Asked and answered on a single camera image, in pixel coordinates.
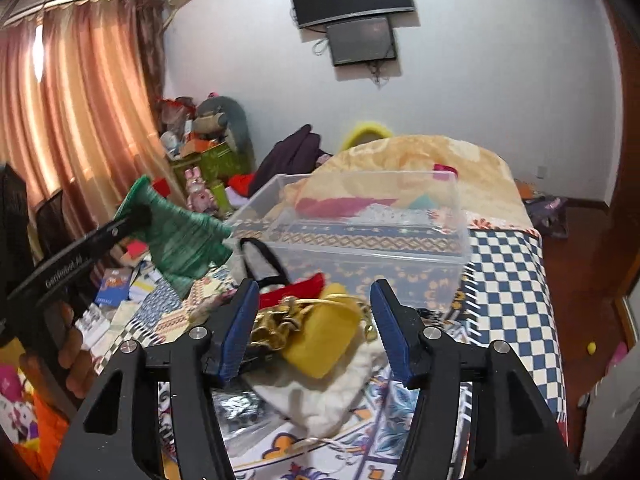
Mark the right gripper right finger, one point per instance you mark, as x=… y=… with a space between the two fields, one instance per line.
x=513 y=433

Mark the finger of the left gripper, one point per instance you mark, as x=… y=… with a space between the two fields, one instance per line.
x=110 y=232

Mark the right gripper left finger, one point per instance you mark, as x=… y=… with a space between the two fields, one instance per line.
x=116 y=433

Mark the green knitted cloth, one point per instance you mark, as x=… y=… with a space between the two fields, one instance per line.
x=183 y=244

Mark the black handled small bag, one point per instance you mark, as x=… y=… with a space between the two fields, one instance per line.
x=261 y=264

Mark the gold shiny drawstring pouch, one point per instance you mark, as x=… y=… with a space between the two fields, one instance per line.
x=274 y=325

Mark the white fluffy drawstring pouch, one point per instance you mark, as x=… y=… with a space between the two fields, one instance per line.
x=320 y=406

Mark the yellow sponge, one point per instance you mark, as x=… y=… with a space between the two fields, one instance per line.
x=328 y=327

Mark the red velvet pouch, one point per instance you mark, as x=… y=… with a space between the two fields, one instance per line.
x=311 y=288

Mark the clear plastic storage box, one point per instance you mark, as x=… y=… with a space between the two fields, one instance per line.
x=405 y=227

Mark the person's left hand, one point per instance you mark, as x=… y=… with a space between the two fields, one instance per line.
x=72 y=357

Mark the pink plush bunny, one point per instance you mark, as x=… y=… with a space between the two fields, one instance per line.
x=200 y=199

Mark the green cardboard box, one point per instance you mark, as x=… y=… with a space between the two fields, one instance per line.
x=216 y=163

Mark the patterned patchwork bedspread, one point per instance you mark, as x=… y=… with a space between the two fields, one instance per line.
x=504 y=295

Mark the grey plush toy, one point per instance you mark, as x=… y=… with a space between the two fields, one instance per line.
x=223 y=119

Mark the orange pink curtain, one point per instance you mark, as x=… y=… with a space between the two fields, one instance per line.
x=81 y=86

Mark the dark purple clothing pile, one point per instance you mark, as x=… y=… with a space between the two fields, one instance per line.
x=298 y=153

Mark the beige fleece blanket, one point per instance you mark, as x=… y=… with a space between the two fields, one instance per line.
x=487 y=191

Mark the small wall monitor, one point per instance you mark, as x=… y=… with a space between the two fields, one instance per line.
x=366 y=40

